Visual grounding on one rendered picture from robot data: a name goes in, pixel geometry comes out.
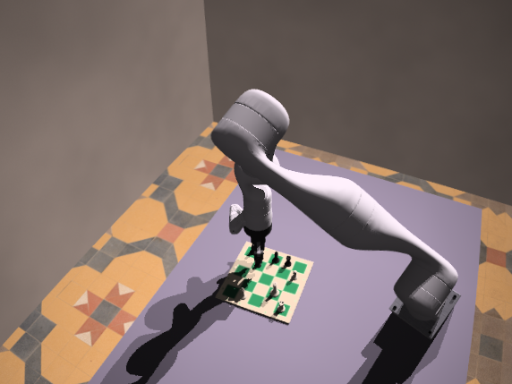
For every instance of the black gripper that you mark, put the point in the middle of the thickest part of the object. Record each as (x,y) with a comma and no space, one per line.
(258,244)

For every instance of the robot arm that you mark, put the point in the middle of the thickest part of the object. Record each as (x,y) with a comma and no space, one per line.
(248,134)

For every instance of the green and cream chessboard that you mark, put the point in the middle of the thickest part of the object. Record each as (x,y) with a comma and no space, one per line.
(257,283)

